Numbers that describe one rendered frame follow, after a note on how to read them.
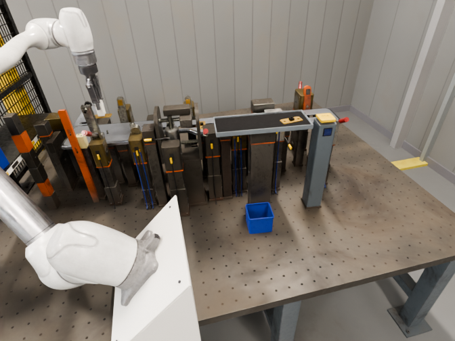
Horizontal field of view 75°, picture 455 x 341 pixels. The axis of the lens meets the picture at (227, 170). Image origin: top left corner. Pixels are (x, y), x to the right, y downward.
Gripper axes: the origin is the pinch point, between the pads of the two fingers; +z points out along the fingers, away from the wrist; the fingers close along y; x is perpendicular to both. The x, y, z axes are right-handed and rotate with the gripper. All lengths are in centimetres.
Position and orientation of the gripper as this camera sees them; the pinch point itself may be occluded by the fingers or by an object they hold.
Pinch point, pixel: (99, 107)
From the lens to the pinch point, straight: 153.7
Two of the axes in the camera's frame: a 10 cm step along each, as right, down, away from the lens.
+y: 1.2, 5.7, -8.1
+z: 0.3, 8.1, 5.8
